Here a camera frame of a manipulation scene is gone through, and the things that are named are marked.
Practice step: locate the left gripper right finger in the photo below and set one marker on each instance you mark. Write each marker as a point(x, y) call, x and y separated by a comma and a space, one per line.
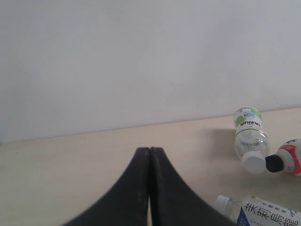
point(173, 202)

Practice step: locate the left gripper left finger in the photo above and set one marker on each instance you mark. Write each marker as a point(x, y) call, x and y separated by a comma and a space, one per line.
point(126, 202)

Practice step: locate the green label clear bottle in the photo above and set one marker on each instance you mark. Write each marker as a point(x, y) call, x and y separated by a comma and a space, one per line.
point(251, 144)

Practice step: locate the pink label black-cap bottle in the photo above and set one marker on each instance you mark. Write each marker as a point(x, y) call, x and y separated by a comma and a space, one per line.
point(287, 158)

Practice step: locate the Suntory white label bottle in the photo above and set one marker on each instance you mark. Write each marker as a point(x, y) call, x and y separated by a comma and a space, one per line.
point(254, 211)

